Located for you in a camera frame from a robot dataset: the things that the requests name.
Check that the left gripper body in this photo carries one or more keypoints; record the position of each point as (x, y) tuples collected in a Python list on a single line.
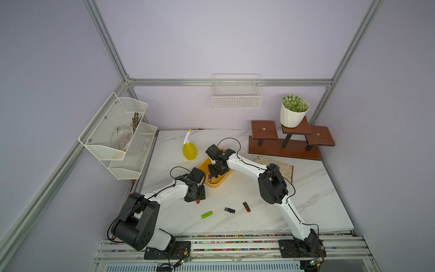
[(199, 194)]

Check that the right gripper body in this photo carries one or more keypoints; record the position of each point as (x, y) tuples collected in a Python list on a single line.
[(214, 169)]

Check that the green usb flash drive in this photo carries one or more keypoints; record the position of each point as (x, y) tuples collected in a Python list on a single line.
[(206, 215)]

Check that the grey clear-cap usb drive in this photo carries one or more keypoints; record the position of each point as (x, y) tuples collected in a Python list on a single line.
[(229, 210)]

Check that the red swivel usb drive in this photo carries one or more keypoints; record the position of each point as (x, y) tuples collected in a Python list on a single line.
[(246, 206)]

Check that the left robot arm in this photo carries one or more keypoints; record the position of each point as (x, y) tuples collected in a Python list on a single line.
[(136, 223)]

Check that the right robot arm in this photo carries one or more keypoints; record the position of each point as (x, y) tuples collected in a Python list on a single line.
[(272, 189)]

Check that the yellow storage box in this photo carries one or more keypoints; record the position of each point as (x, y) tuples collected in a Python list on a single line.
[(216, 181)]

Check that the yellow spray bottle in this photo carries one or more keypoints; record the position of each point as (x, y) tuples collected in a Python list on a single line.
[(189, 149)]

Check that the cream work glove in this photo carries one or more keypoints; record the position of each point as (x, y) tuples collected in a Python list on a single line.
[(285, 169)]

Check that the brown wooden step stand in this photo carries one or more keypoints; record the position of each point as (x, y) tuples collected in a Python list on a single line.
[(301, 142)]

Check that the clear plastic glove in shelf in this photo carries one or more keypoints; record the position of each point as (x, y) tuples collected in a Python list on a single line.
[(122, 136)]

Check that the white potted green plant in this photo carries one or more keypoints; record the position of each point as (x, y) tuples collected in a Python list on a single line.
[(293, 110)]

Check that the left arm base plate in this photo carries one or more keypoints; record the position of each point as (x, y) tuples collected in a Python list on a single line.
[(176, 250)]

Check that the white wire wall basket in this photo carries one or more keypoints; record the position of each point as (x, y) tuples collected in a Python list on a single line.
[(236, 91)]

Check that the white mesh wall shelf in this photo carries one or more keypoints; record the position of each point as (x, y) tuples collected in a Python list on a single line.
[(96, 138)]

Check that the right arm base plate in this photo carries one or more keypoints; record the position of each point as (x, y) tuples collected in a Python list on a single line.
[(295, 248)]

